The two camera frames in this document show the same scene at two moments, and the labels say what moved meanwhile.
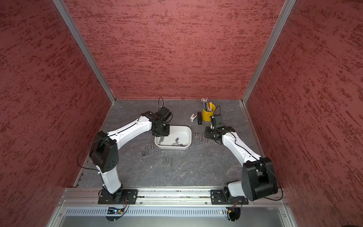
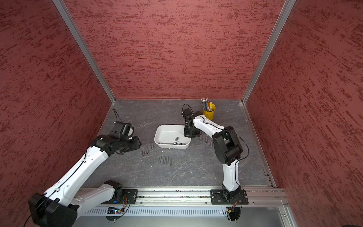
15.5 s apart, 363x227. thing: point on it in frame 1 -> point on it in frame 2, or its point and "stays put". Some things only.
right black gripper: [206, 133] -> [187, 134]
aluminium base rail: [79, 207] stays put
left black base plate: [122, 196] stays put
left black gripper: [166, 133] -> [136, 141]
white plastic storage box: [179, 138] stays put
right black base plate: [218, 197] stays put
